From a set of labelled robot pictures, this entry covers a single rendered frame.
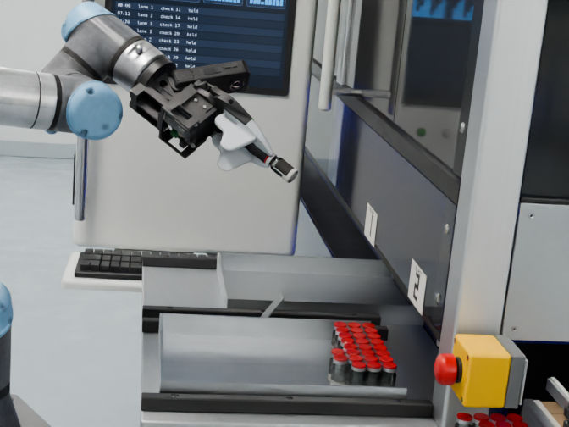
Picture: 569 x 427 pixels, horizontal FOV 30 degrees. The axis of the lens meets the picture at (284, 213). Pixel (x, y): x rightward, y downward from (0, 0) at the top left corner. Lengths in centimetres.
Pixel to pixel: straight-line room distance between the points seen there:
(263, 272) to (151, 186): 43
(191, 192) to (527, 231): 110
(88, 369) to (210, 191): 155
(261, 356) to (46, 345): 239
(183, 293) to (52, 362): 197
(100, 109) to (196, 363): 42
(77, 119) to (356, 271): 83
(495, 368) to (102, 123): 59
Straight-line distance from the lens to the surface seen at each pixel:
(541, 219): 140
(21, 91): 139
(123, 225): 237
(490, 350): 135
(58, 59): 156
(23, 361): 384
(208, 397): 145
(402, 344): 176
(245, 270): 203
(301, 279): 201
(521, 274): 142
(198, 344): 167
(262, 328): 171
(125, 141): 233
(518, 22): 134
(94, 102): 140
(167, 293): 189
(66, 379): 370
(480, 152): 136
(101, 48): 155
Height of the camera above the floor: 151
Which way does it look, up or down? 15 degrees down
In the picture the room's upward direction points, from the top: 5 degrees clockwise
